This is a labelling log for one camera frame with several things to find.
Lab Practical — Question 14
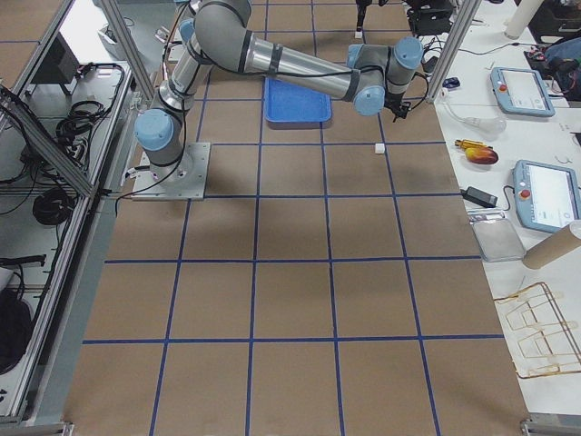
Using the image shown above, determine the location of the black power adapter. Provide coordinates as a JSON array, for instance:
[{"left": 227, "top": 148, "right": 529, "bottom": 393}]
[{"left": 460, "top": 186, "right": 497, "bottom": 208}]

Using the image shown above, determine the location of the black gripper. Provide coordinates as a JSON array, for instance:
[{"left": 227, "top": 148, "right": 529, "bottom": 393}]
[
  {"left": 385, "top": 93, "right": 411, "bottom": 123},
  {"left": 356, "top": 0, "right": 370, "bottom": 31}
]

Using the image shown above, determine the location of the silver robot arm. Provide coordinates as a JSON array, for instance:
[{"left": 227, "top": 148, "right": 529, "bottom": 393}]
[{"left": 134, "top": 1, "right": 423, "bottom": 185}]

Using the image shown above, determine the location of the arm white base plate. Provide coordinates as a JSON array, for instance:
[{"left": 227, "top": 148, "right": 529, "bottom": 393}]
[{"left": 131, "top": 142, "right": 211, "bottom": 201}]

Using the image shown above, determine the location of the teach pendant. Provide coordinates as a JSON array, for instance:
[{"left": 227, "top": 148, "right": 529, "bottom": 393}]
[
  {"left": 513, "top": 160, "right": 580, "bottom": 233},
  {"left": 490, "top": 67, "right": 555, "bottom": 117}
]

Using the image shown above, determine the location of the gold wire rack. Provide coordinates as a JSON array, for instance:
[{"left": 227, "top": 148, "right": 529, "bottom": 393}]
[{"left": 494, "top": 282, "right": 580, "bottom": 380}]

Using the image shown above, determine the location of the cardboard tube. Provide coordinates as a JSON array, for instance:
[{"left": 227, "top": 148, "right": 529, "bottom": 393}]
[{"left": 522, "top": 220, "right": 580, "bottom": 270}]

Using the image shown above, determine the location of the blue plastic tray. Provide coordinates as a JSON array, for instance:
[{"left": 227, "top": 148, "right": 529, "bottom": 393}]
[{"left": 263, "top": 78, "right": 332, "bottom": 129}]

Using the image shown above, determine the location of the aluminium frame post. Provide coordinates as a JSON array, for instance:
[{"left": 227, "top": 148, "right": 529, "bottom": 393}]
[{"left": 426, "top": 0, "right": 481, "bottom": 104}]

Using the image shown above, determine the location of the yellow red mango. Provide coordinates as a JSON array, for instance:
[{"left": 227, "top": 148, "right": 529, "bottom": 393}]
[{"left": 465, "top": 147, "right": 498, "bottom": 165}]

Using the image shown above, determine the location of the teach pendant far left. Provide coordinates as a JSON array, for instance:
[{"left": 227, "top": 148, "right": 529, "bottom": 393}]
[{"left": 490, "top": 67, "right": 555, "bottom": 117}]

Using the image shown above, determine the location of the silver metal tray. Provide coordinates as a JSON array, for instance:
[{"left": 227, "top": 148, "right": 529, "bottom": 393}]
[{"left": 468, "top": 209, "right": 526, "bottom": 263}]

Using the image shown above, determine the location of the teach pendant near left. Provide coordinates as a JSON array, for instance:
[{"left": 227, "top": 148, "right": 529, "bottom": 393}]
[{"left": 513, "top": 160, "right": 580, "bottom": 233}]

